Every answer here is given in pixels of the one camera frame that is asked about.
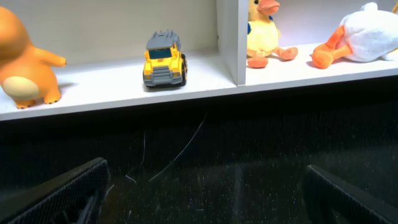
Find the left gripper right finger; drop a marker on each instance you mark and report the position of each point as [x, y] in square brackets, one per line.
[339, 199]

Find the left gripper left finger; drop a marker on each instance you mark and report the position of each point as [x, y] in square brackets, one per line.
[59, 193]

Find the orange dinosaur toy figure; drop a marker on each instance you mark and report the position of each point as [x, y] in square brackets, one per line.
[25, 62]

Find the white plush goose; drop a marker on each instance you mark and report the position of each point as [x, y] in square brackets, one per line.
[365, 37]

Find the grey and yellow toy truck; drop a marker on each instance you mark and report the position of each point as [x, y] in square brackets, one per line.
[164, 60]

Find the yellow plush duck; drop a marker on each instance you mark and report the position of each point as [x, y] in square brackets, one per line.
[263, 34]

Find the white shelf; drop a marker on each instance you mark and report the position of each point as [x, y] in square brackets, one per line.
[199, 62]

